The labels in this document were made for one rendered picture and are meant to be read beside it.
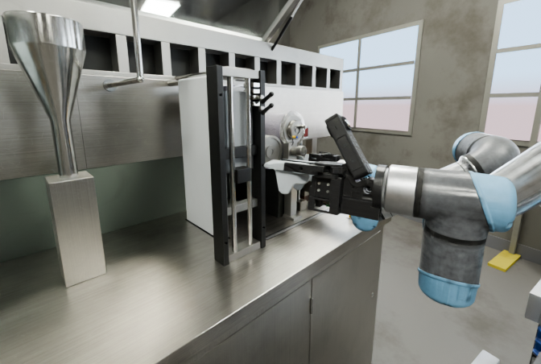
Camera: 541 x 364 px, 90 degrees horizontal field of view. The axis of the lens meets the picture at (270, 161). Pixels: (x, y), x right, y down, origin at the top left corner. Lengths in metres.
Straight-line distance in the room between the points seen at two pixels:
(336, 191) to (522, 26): 2.95
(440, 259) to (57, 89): 0.81
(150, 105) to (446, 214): 0.97
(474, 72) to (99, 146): 3.13
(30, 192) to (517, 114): 3.28
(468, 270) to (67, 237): 0.82
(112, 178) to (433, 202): 0.97
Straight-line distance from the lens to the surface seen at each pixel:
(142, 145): 1.11
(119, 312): 0.76
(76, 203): 0.82
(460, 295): 0.49
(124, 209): 1.14
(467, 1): 3.52
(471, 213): 0.44
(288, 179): 0.48
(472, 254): 0.47
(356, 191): 0.46
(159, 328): 0.68
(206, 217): 1.00
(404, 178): 0.43
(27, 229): 1.11
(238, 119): 0.78
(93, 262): 0.88
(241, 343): 0.80
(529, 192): 0.57
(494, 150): 0.93
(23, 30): 0.79
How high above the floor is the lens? 1.34
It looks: 12 degrees down
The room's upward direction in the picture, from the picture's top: straight up
